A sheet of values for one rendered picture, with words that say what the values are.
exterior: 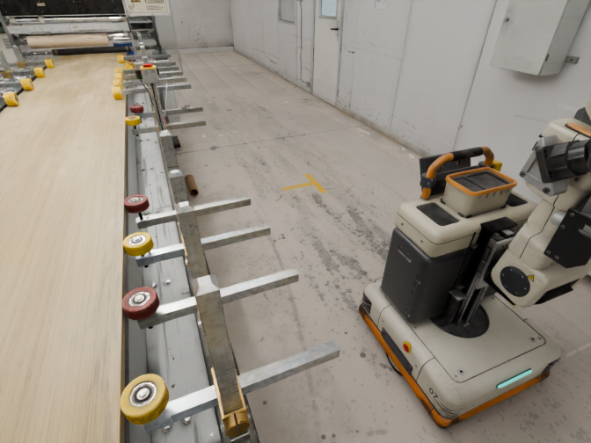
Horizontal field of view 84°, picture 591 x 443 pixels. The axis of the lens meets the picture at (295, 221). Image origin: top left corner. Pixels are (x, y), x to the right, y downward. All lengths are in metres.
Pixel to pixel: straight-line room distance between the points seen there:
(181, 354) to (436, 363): 0.99
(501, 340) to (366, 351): 0.61
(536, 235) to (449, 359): 0.63
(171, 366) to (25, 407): 0.40
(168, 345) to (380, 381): 1.04
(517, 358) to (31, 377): 1.62
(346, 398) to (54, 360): 1.22
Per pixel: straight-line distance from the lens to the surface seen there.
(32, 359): 0.91
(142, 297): 0.90
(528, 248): 1.26
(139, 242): 1.09
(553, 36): 2.88
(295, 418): 1.66
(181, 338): 1.16
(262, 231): 1.14
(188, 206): 0.70
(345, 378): 1.76
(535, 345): 1.81
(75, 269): 1.08
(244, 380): 0.80
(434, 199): 1.47
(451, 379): 1.54
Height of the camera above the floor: 1.52
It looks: 35 degrees down
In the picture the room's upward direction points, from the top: straight up
